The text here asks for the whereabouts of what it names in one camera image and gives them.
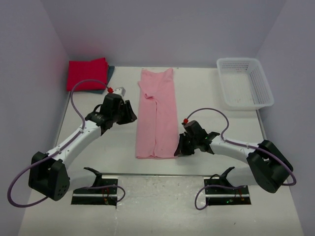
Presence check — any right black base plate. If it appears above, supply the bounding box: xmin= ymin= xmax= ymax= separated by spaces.
xmin=204 ymin=186 xmax=252 ymax=206

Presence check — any white plastic basket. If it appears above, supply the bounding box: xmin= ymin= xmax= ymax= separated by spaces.
xmin=217 ymin=58 xmax=274 ymax=111

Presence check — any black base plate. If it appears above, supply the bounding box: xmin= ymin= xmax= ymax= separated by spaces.
xmin=204 ymin=186 xmax=252 ymax=206
xmin=71 ymin=187 xmax=118 ymax=207

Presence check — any pink t shirt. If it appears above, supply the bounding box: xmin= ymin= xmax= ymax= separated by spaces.
xmin=135 ymin=68 xmax=179 ymax=159

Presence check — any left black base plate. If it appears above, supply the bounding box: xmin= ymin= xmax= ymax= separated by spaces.
xmin=71 ymin=187 xmax=118 ymax=207

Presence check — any folded teal t shirt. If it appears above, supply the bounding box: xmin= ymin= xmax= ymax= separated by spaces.
xmin=88 ymin=66 xmax=115 ymax=94

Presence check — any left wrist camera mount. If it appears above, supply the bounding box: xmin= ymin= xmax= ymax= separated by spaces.
xmin=107 ymin=87 xmax=126 ymax=97

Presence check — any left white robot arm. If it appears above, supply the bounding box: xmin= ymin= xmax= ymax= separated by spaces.
xmin=29 ymin=87 xmax=137 ymax=201

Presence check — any folded red t shirt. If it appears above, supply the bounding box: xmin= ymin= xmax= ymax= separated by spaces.
xmin=66 ymin=58 xmax=108 ymax=91

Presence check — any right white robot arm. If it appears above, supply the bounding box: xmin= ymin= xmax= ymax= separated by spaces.
xmin=174 ymin=120 xmax=293 ymax=193

